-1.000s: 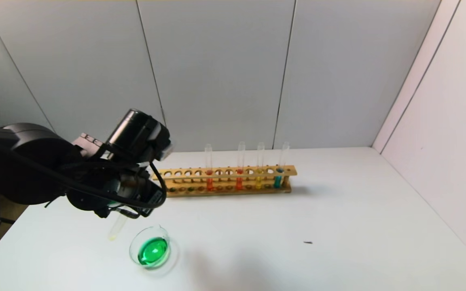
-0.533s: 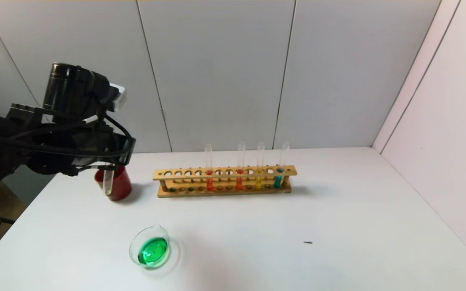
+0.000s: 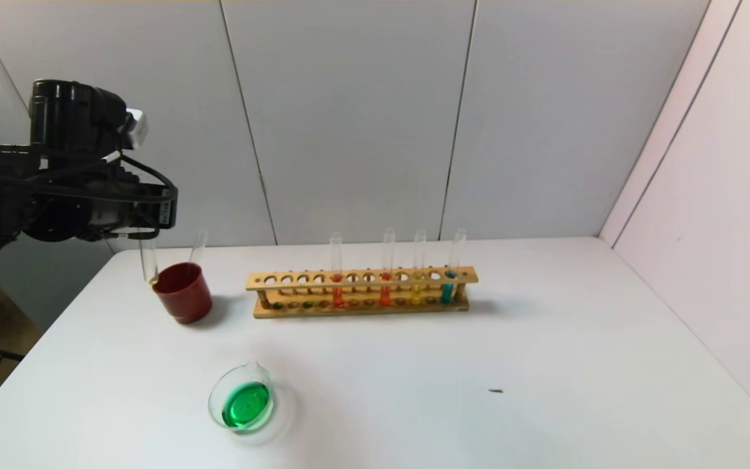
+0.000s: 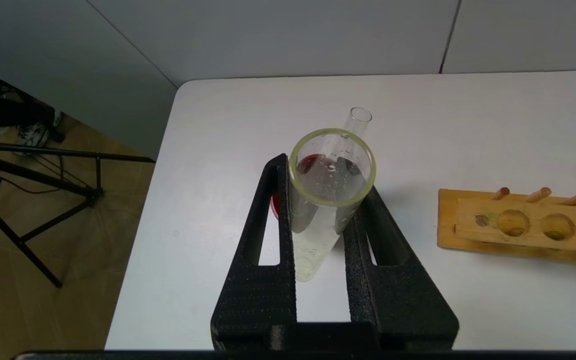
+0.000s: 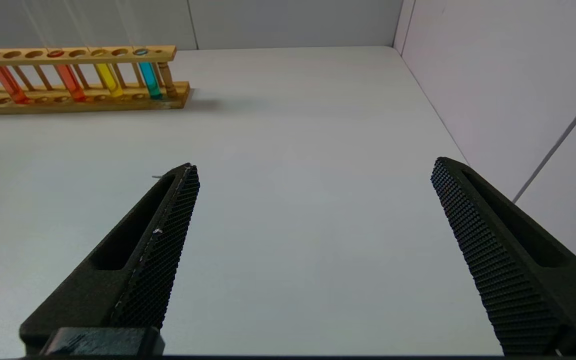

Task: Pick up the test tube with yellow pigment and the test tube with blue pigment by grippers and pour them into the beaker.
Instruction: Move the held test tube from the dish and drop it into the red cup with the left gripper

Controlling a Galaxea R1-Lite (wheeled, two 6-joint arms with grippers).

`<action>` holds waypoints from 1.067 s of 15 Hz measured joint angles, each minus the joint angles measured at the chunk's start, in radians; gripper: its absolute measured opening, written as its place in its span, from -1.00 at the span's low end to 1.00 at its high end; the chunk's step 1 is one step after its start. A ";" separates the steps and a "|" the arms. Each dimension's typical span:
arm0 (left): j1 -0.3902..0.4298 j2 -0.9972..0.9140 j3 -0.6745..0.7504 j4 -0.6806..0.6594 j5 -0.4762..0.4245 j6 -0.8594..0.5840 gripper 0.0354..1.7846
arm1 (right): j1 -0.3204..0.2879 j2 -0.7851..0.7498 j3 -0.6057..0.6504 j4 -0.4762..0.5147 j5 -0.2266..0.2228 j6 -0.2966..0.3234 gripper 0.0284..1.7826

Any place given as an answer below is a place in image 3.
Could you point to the clear glass beaker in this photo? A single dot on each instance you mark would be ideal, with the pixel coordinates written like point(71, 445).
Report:
point(245, 404)

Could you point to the wooden test tube rack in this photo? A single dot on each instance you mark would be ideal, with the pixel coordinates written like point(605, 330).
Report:
point(362, 310)

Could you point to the glass test tube yellow pigment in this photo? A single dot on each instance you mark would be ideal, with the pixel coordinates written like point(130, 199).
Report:
point(148, 260)
point(416, 294)

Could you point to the glass test tube teal pigment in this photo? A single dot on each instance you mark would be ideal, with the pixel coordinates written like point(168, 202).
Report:
point(446, 293)

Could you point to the glass test tube orange pigment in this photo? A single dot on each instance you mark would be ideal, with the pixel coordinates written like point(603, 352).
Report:
point(385, 296)
point(336, 296)

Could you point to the red plastic cup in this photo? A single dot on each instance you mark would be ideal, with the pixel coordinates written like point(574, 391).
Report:
point(183, 296)

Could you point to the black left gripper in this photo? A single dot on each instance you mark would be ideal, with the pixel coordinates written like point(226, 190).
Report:
point(165, 210)

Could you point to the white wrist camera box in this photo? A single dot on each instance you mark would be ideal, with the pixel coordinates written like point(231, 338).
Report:
point(136, 127)

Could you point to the glass test tube blue pigment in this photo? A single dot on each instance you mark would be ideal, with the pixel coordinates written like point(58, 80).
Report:
point(199, 246)

